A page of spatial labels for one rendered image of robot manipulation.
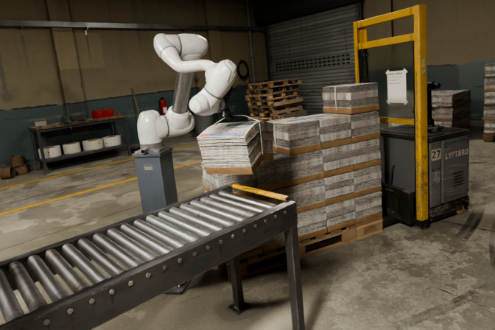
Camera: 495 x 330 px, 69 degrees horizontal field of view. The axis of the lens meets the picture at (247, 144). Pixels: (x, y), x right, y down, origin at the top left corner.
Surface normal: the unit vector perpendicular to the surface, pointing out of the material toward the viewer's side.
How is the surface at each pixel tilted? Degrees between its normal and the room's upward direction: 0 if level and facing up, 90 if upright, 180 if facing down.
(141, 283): 90
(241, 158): 104
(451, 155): 90
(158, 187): 90
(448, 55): 90
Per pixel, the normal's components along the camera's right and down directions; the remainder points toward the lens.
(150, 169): -0.22, 0.19
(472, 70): -0.74, 0.19
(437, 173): 0.41, 0.12
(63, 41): 0.67, 0.07
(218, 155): -0.37, 0.44
